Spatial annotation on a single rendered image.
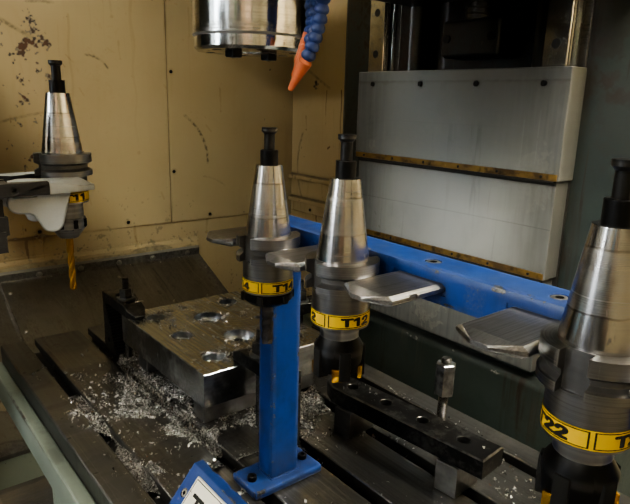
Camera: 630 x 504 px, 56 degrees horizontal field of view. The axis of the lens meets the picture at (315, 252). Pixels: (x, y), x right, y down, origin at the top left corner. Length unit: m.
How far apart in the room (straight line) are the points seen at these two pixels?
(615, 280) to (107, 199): 1.64
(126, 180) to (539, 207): 1.24
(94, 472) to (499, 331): 0.58
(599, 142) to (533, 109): 0.11
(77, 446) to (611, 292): 0.71
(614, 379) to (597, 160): 0.72
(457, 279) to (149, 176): 1.52
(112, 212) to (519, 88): 1.24
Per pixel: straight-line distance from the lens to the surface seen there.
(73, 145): 0.74
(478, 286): 0.46
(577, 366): 0.36
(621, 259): 0.35
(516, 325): 0.41
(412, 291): 0.45
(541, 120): 1.04
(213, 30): 0.81
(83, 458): 0.86
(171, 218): 1.95
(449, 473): 0.77
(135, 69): 1.88
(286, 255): 0.54
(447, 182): 1.16
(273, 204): 0.56
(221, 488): 0.67
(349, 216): 0.48
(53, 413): 0.98
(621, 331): 0.36
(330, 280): 0.48
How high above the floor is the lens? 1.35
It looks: 14 degrees down
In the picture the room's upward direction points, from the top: 2 degrees clockwise
